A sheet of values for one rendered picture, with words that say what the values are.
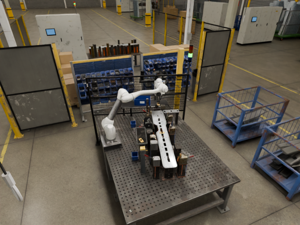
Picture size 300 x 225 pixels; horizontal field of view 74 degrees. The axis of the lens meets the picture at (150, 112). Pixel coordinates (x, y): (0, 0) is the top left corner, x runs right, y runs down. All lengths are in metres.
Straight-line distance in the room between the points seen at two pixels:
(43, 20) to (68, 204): 7.24
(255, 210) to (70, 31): 8.52
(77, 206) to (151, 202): 1.41
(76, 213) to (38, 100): 2.58
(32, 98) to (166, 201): 3.57
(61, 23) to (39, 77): 4.86
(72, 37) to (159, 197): 7.88
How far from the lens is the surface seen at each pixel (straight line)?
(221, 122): 5.11
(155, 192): 2.73
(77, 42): 9.44
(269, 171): 4.23
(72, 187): 3.89
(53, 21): 9.30
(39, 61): 4.63
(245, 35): 13.59
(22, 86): 4.87
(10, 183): 0.63
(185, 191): 2.78
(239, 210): 3.70
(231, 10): 10.05
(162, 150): 2.81
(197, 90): 6.09
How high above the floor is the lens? 2.91
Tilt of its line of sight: 32 degrees down
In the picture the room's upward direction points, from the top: straight up
